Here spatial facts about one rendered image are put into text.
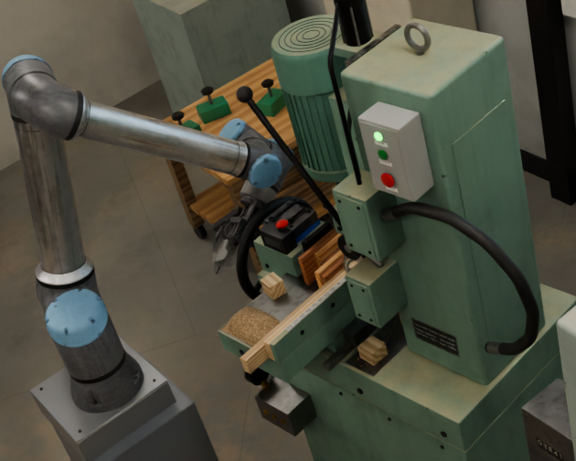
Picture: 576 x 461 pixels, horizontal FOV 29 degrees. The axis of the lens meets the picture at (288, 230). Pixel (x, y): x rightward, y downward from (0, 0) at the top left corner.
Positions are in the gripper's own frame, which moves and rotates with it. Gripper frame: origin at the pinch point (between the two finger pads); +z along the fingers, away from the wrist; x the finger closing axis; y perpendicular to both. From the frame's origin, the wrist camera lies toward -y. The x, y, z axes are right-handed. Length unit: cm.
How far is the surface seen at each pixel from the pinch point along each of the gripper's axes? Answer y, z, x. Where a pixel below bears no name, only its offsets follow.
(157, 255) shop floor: -147, -17, 41
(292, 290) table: 37.9, 1.5, 2.3
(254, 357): 52, 21, -6
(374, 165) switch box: 92, -16, -23
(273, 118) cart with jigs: -88, -72, 33
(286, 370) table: 52, 20, 2
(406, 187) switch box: 97, -14, -18
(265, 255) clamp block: 27.2, -4.4, -2.6
